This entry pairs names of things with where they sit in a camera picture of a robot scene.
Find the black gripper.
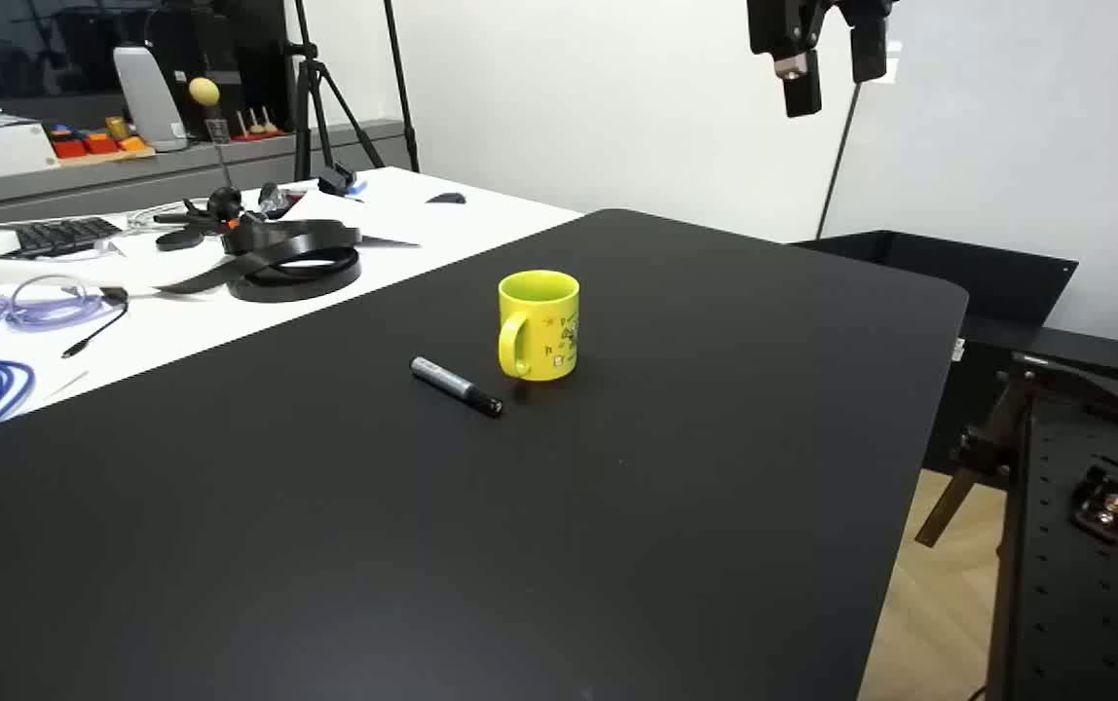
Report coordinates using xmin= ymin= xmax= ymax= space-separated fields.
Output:
xmin=748 ymin=0 xmax=897 ymax=115

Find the yellow mug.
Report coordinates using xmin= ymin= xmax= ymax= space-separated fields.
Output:
xmin=496 ymin=268 xmax=582 ymax=382

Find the black grey marker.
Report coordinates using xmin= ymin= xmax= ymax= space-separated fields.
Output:
xmin=409 ymin=355 xmax=506 ymax=415

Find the black side table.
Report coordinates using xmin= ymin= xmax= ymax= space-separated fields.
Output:
xmin=818 ymin=229 xmax=1076 ymax=472

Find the black computer mouse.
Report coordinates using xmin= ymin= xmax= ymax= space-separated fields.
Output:
xmin=428 ymin=190 xmax=469 ymax=205

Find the black tripod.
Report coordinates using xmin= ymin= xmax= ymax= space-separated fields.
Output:
xmin=284 ymin=0 xmax=380 ymax=193

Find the black perforated bench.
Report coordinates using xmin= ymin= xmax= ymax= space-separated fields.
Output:
xmin=910 ymin=347 xmax=1118 ymax=701

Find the yellow ball on stand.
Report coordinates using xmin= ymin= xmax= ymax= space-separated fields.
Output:
xmin=188 ymin=72 xmax=234 ymax=193

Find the black keyboard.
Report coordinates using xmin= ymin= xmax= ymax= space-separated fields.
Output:
xmin=16 ymin=216 xmax=118 ymax=256

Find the black coiled cable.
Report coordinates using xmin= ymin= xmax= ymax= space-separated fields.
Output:
xmin=219 ymin=211 xmax=365 ymax=293

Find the purple cable coil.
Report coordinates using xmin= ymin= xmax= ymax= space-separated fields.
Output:
xmin=0 ymin=268 xmax=114 ymax=333

